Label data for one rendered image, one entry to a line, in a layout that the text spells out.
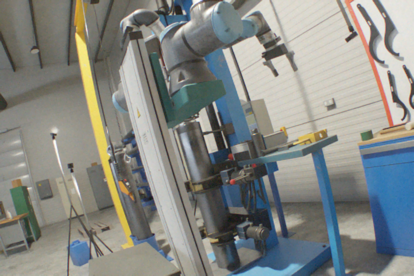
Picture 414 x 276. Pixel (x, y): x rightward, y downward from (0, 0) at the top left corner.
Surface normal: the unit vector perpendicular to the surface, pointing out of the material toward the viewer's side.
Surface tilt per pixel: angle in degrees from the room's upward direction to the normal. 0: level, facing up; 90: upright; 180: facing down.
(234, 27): 95
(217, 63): 90
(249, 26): 114
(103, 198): 90
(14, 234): 90
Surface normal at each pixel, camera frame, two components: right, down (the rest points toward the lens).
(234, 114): 0.43, -0.15
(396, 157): -0.86, 0.25
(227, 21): 0.72, -0.14
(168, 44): -0.64, 0.17
